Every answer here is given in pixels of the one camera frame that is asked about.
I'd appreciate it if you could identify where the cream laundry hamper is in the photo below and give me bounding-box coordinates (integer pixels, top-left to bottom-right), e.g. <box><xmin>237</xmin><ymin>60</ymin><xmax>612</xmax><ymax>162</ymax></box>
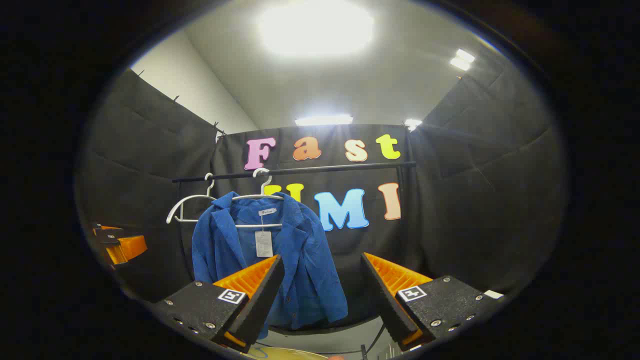
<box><xmin>240</xmin><ymin>346</ymin><xmax>331</xmax><ymax>360</ymax></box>

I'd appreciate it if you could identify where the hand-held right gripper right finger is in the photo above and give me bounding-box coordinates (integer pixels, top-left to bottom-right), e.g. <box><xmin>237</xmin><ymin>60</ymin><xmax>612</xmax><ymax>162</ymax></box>
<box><xmin>360</xmin><ymin>252</ymin><xmax>507</xmax><ymax>352</ymax></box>

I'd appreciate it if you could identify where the white plastic hanger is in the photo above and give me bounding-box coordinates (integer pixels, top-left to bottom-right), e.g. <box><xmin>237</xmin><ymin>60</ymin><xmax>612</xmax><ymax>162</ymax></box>
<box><xmin>166</xmin><ymin>172</ymin><xmax>217</xmax><ymax>224</ymax></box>
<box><xmin>231</xmin><ymin>168</ymin><xmax>285</xmax><ymax>230</ymax></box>

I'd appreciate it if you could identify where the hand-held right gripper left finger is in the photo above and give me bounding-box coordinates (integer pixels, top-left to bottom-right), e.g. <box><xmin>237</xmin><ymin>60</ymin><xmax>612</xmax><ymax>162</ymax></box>
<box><xmin>150</xmin><ymin>254</ymin><xmax>286</xmax><ymax>354</ymax></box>

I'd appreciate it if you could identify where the black metal clothes rack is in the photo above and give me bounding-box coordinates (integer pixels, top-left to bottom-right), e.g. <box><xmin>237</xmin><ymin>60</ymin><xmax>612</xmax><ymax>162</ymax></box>
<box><xmin>171</xmin><ymin>161</ymin><xmax>417</xmax><ymax>281</ymax></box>

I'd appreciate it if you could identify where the black backdrop cloth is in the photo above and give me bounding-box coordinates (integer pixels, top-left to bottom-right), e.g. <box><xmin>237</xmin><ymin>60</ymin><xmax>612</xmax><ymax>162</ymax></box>
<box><xmin>75</xmin><ymin>50</ymin><xmax>568</xmax><ymax>331</ymax></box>

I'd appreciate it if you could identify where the blue corduroy jacket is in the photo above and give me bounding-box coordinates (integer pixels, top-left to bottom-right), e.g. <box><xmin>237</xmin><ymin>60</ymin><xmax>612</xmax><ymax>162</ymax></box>
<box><xmin>191</xmin><ymin>191</ymin><xmax>349</xmax><ymax>341</ymax></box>

